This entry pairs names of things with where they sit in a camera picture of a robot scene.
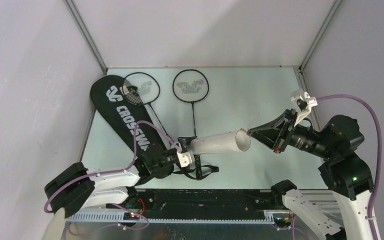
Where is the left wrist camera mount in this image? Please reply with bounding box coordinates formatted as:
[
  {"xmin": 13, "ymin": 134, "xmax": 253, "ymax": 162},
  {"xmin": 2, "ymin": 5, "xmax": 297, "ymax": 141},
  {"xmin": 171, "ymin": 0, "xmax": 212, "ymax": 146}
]
[{"xmin": 177, "ymin": 151, "xmax": 195, "ymax": 168}]

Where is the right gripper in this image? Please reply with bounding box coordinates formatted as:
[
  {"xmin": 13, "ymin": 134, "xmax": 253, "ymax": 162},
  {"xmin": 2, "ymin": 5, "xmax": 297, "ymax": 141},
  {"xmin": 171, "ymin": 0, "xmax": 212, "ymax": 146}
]
[{"xmin": 246, "ymin": 106, "xmax": 334, "ymax": 157}]

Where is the badminton racket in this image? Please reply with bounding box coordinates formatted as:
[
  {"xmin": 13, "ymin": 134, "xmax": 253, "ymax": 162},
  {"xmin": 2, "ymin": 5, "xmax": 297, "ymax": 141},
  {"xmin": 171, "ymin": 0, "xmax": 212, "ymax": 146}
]
[
  {"xmin": 122, "ymin": 71, "xmax": 170, "ymax": 137},
  {"xmin": 172, "ymin": 68, "xmax": 210, "ymax": 181}
]

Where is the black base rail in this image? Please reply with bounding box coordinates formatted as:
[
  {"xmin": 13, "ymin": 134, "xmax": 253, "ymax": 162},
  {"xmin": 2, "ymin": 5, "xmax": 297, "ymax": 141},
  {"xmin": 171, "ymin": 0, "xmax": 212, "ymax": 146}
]
[{"xmin": 120, "ymin": 187, "xmax": 287, "ymax": 221}]

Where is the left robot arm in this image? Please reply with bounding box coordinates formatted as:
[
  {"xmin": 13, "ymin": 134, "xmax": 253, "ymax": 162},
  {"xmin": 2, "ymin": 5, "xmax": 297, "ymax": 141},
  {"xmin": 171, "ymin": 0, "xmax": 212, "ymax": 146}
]
[{"xmin": 44, "ymin": 137, "xmax": 195, "ymax": 218}]

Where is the white shuttlecock tube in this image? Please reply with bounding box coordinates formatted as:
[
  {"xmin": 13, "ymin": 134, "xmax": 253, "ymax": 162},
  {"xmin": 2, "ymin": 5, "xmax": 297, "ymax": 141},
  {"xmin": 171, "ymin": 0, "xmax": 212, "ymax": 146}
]
[{"xmin": 187, "ymin": 128, "xmax": 251, "ymax": 155}]

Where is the black racket bag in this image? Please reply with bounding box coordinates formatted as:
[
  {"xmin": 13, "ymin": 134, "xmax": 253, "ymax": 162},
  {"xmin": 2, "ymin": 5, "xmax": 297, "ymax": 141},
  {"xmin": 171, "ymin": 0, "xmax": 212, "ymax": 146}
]
[{"xmin": 90, "ymin": 75, "xmax": 175, "ymax": 180}]

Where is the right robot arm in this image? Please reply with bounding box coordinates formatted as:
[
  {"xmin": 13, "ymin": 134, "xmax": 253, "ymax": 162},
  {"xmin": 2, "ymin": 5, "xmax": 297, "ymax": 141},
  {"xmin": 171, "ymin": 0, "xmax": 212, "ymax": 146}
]
[{"xmin": 247, "ymin": 109, "xmax": 379, "ymax": 240}]

